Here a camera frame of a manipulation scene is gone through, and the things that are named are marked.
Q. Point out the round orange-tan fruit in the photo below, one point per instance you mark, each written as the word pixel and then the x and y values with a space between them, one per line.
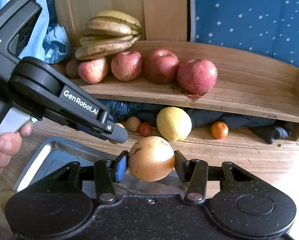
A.
pixel 151 159

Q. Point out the curved wooden shelf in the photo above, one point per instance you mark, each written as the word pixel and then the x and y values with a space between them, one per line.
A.
pixel 248 83

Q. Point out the small orange tangerine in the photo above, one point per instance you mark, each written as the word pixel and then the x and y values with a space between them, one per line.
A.
pixel 219 130

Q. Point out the red apple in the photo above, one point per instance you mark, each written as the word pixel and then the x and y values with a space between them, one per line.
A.
pixel 197 76
pixel 93 71
pixel 161 66
pixel 127 65

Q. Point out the brown kiwi left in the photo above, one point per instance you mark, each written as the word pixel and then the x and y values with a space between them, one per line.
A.
pixel 60 68

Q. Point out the small brown longan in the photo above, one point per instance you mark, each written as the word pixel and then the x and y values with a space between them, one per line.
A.
pixel 119 135
pixel 133 124

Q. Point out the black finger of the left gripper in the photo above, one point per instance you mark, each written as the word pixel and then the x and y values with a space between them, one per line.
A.
pixel 112 131

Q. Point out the stainless steel tray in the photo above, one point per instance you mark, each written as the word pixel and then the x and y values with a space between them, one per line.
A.
pixel 57 152

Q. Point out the person's left hand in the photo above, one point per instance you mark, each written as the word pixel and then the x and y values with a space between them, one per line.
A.
pixel 10 144

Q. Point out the red apple far right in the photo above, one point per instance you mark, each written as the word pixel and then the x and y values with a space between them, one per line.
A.
pixel 197 76

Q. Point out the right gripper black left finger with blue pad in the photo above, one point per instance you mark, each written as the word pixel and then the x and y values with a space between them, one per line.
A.
pixel 106 173

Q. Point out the wooden back panel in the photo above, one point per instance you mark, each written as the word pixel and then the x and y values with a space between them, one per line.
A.
pixel 160 19

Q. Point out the brown kiwi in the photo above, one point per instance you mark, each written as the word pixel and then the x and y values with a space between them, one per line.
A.
pixel 60 68
pixel 72 68

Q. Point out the red cherry tomato back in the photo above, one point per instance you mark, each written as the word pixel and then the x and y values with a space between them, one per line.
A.
pixel 145 129

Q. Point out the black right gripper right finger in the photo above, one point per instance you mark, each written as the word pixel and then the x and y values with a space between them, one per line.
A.
pixel 195 173

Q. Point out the red apple far left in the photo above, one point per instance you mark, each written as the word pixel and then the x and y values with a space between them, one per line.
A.
pixel 93 71

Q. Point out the dark blue jacket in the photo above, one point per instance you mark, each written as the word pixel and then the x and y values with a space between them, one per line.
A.
pixel 267 129

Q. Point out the brown kiwi right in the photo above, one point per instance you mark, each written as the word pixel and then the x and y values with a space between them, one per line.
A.
pixel 72 68

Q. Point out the large yellow lemon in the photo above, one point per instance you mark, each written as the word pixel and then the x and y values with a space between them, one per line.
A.
pixel 173 123

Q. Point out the light blue cloth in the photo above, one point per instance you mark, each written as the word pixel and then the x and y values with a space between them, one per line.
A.
pixel 49 41

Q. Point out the bunch of ripe bananas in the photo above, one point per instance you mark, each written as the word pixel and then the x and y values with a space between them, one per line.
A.
pixel 107 33

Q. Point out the blue polka dot cushion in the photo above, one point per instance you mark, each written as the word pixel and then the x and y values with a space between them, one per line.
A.
pixel 266 27

